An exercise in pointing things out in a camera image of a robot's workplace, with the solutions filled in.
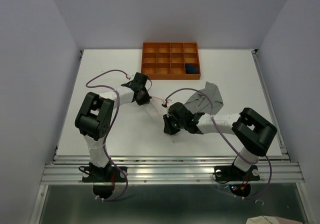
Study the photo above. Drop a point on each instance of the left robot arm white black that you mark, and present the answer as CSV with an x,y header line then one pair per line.
x,y
98,113

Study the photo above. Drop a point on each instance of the orange compartment tray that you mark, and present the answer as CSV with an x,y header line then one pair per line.
x,y
166,60

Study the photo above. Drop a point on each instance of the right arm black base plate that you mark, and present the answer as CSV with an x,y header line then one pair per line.
x,y
229,173

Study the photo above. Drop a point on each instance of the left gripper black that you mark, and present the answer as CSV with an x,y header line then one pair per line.
x,y
145,100

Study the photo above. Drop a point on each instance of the navy blue underwear white trim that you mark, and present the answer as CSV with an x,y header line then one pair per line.
x,y
190,69

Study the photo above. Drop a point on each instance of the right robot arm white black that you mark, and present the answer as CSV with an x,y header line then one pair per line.
x,y
247,133

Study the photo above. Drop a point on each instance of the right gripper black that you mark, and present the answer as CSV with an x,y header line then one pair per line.
x,y
167,129

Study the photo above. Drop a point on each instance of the white pink bag corner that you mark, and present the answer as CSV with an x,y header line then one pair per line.
x,y
270,220

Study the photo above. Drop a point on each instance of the aluminium rail frame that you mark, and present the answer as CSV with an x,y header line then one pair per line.
x,y
169,178

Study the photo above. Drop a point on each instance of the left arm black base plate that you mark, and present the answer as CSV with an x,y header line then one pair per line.
x,y
110,175

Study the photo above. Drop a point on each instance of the white pink grey underwear pile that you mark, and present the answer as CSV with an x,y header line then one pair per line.
x,y
155,108

